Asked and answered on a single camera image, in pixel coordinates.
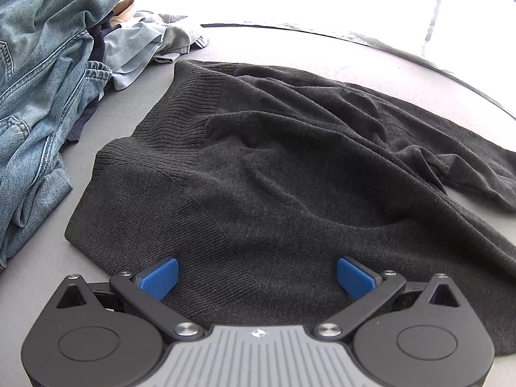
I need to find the light blue garment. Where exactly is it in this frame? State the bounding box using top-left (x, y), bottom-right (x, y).
top-left (103, 20), bottom-right (169, 92)

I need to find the beige cloth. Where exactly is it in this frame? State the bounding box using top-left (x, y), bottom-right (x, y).
top-left (108, 0), bottom-right (138, 30)

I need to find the dark grey knit sweater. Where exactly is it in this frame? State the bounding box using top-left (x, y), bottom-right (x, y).
top-left (64, 59), bottom-right (516, 357)

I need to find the heather grey garment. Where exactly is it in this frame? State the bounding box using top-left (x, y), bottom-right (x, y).
top-left (135, 11), bottom-right (209, 64)

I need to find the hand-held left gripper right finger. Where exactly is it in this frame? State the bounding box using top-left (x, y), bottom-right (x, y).
top-left (315, 256), bottom-right (465, 340)

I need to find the dark navy garment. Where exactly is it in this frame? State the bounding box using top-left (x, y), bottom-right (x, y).
top-left (66, 16), bottom-right (122, 143)

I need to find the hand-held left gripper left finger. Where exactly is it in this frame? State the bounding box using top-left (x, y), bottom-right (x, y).
top-left (54, 257), bottom-right (205, 341)

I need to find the blue denim jacket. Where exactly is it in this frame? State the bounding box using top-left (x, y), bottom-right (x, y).
top-left (0, 0), bottom-right (124, 272)

